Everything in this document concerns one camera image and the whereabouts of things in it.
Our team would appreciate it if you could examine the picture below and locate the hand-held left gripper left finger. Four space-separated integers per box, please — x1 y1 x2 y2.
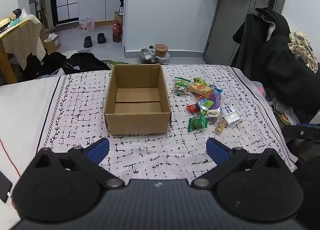
34 138 125 190

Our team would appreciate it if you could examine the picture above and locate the white bed sheet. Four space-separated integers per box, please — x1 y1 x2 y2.
0 76 62 230

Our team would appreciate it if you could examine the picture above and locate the black clothes pile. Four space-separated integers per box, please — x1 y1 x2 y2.
24 51 67 79

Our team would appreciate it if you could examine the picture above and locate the clear trash bag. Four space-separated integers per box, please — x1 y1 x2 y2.
139 46 170 65

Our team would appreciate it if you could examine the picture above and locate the black fleece garment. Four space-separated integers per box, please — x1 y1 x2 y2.
260 35 320 124

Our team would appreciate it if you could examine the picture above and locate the clear packet brown snack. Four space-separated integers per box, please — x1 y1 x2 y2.
214 119 229 134

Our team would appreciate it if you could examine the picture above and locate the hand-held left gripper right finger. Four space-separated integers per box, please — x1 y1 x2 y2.
191 138 286 190

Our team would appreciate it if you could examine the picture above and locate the red cable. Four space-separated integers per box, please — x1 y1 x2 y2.
0 139 22 178

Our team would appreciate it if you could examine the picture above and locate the floor cardboard box with tissue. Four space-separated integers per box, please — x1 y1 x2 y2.
44 33 61 54

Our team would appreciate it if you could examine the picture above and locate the white packet black label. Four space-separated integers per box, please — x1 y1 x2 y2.
221 105 240 124

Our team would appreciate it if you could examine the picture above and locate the brown paper bowl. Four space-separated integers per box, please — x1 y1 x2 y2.
154 43 169 58

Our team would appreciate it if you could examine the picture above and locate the white cabinet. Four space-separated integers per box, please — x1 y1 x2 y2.
77 0 128 22

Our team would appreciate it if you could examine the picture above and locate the pink plastic bag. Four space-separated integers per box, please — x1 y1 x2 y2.
79 17 95 32

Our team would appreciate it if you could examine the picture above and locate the purple bun packet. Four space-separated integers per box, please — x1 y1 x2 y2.
206 91 222 109

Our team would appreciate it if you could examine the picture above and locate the grey door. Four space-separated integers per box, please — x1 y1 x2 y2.
203 0 292 66

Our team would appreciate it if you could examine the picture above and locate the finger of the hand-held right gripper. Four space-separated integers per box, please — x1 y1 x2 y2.
281 123 320 143

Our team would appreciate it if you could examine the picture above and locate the black duffel bag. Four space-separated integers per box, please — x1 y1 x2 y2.
62 52 110 75

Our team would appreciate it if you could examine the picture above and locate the yellow wooden table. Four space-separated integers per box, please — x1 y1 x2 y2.
0 36 17 84

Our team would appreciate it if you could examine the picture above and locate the black phone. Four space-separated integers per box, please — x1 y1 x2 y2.
0 170 13 203

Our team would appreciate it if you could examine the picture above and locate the brown oil bottle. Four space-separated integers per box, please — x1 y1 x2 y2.
112 20 123 43

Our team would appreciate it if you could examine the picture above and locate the dark-haired doll figure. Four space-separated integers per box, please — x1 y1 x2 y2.
10 8 23 24

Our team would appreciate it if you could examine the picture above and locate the orange bread packet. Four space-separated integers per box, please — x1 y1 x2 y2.
188 82 215 97

